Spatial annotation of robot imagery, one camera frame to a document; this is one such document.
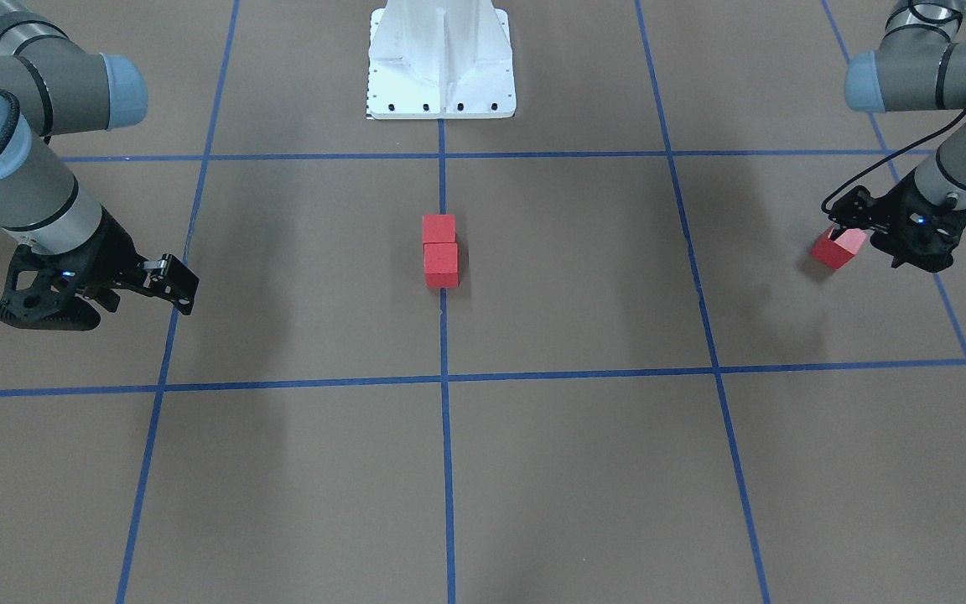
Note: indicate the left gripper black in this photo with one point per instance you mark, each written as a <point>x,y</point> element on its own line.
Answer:
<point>891,213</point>

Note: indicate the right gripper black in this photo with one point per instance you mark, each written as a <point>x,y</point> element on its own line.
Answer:
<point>112,249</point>

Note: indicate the red block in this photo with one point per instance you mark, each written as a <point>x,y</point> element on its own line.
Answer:
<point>442,265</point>
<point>439,229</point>
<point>837,247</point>

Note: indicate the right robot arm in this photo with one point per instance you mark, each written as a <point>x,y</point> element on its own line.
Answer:
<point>50,86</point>

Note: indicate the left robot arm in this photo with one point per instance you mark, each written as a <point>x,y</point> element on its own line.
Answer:
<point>918,66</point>

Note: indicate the white camera mast base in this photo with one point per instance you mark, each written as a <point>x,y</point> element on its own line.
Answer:
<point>440,60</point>

